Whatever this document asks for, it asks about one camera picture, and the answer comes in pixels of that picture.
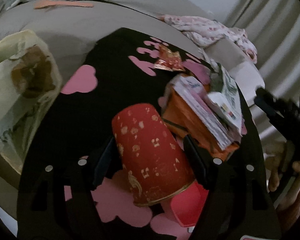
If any orange long shoehorn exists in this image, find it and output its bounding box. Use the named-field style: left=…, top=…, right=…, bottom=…
left=33, top=0, right=94, bottom=9

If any red gold paper cup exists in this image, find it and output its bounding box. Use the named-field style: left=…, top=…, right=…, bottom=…
left=111, top=103, right=195, bottom=206

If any right hand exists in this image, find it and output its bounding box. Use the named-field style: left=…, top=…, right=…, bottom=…
left=263, top=139, right=300, bottom=212

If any red gold snack wrapper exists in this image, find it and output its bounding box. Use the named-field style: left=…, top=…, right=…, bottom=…
left=154, top=44, right=185, bottom=72

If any white pink paper box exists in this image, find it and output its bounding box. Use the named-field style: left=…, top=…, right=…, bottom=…
left=169, top=75, right=243, bottom=150

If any pink floral blanket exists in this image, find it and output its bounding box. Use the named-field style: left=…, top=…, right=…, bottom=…
left=159, top=15, right=257, bottom=63

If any red box lid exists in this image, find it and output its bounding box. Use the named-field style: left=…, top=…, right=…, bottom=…
left=161, top=181, right=209, bottom=228

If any grey covered sofa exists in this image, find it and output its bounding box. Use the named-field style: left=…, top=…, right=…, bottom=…
left=0, top=0, right=263, bottom=227

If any orange snack packet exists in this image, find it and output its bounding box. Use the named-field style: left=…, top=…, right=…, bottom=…
left=158, top=81, right=241, bottom=161

